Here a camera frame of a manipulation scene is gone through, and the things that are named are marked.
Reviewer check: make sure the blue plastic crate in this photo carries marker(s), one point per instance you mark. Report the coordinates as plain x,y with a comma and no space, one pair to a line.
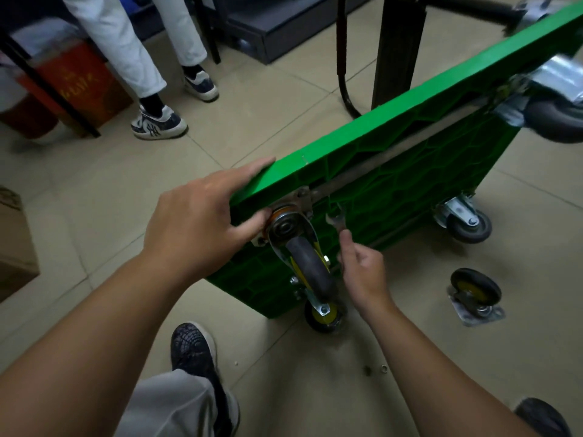
132,4

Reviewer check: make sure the person's dark shoe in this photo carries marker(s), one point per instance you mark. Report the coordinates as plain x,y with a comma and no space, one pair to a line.
193,350
542,418

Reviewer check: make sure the person's left hand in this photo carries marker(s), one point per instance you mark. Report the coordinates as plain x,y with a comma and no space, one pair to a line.
196,232

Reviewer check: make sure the person's right forearm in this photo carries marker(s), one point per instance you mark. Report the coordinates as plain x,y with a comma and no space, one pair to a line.
446,386

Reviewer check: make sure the person's right hand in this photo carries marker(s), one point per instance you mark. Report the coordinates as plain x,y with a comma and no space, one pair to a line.
364,277

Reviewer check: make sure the person's left forearm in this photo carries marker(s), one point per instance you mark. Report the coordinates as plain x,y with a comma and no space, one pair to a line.
82,355

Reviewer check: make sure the brown cardboard box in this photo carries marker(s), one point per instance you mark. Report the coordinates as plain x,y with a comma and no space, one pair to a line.
13,241

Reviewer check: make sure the person's light trousers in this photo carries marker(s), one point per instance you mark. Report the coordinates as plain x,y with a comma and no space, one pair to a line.
168,405

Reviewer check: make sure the silver wrench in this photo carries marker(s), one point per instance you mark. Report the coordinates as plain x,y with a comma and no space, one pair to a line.
336,220

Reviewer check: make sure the green platform trolley deck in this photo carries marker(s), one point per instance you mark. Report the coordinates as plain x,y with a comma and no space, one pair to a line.
410,168

